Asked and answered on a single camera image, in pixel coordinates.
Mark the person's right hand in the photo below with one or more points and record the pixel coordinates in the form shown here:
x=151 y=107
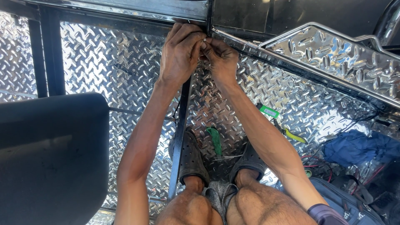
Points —
x=223 y=64

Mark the black metal frame posts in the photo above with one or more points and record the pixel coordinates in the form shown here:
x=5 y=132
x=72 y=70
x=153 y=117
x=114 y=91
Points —
x=51 y=56

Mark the thin black metal bar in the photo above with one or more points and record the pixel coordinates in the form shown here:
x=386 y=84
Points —
x=179 y=140

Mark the person's left fingers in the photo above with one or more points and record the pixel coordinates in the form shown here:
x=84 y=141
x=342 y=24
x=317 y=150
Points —
x=187 y=32

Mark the person's right fingers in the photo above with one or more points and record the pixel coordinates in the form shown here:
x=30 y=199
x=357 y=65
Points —
x=215 y=48

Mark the black perforated clog shoe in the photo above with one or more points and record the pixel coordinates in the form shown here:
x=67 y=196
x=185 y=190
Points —
x=190 y=159
x=250 y=161

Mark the chrome diamond plate step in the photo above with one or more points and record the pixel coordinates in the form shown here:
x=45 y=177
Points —
x=331 y=59

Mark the person's left hand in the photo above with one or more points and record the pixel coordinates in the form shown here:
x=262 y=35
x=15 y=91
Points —
x=178 y=59

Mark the green tagged tool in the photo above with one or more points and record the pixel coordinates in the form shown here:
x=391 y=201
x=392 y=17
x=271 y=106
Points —
x=268 y=111

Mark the person's right leg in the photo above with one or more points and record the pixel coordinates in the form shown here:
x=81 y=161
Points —
x=265 y=204

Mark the black seat cushion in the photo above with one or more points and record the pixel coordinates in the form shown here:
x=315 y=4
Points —
x=53 y=159

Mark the person's leg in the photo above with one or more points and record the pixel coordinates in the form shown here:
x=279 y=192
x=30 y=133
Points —
x=187 y=206
x=265 y=204

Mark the chrome rail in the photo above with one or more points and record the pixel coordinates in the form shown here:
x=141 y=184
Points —
x=125 y=7

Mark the blue cloth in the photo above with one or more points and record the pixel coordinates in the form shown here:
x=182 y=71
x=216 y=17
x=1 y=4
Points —
x=356 y=148

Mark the grey-blue tool bag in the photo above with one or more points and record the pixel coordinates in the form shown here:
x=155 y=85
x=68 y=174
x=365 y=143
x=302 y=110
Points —
x=340 y=201

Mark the grey shorts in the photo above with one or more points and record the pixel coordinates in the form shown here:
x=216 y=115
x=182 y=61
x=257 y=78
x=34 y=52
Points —
x=218 y=195

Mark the black vertical post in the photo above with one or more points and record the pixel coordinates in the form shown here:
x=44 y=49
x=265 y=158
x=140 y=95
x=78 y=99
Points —
x=209 y=14

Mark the purple shirt sleeve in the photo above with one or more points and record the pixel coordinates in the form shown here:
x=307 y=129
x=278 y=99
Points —
x=325 y=215

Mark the person's left leg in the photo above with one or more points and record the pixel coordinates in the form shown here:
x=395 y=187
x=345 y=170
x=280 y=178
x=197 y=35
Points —
x=187 y=206

